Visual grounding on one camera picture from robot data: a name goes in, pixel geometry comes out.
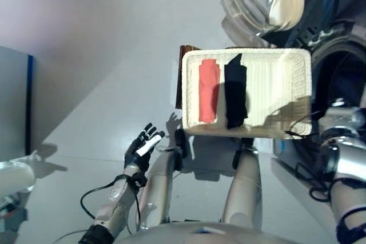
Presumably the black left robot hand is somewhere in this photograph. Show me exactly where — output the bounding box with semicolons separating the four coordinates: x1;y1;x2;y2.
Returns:
123;123;166;173

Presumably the red cloth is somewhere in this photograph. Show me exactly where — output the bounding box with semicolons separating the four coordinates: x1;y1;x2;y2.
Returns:
198;59;222;123

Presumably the black cloth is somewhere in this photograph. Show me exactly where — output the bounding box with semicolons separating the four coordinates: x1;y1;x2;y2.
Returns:
224;53;249;130

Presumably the white rounded machine base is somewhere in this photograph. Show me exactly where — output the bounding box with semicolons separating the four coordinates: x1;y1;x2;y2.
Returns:
0;152;37;193

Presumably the dark grey washing machine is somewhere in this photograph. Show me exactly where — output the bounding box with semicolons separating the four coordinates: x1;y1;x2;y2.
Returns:
271;18;366;170

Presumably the silver left robot leg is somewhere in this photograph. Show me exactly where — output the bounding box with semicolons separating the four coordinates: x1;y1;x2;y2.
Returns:
137;129;187;231

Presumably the silver robot leg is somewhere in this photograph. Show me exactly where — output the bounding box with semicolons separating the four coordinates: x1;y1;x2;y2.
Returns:
137;129;187;231
221;138;264;231

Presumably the brown wooden stool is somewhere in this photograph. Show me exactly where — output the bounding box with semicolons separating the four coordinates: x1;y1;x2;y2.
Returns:
175;44;201;110

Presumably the silver robot torso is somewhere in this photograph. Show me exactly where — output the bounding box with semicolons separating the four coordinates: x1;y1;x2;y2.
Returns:
114;221;304;244

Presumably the silver right robot leg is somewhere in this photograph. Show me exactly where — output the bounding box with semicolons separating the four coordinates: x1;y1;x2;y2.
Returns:
221;138;264;231

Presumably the grey panel with blue edge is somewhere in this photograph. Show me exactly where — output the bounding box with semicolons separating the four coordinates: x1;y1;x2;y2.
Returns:
0;45;35;156

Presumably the white wicker basket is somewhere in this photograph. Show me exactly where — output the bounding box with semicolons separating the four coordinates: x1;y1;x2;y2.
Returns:
181;48;313;141

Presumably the round glass washer door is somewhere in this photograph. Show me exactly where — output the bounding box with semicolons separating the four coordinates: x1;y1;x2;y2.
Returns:
221;0;341;47

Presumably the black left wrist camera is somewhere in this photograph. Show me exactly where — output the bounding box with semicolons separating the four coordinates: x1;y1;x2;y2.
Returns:
130;171;148;189

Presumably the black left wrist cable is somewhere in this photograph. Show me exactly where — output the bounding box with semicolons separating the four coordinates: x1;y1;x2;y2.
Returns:
55;177;142;242

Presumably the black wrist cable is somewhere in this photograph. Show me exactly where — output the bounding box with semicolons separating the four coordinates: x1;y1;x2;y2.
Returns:
285;109;339;208
55;177;142;242

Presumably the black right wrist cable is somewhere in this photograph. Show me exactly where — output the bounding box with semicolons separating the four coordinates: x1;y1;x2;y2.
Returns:
285;109;339;208

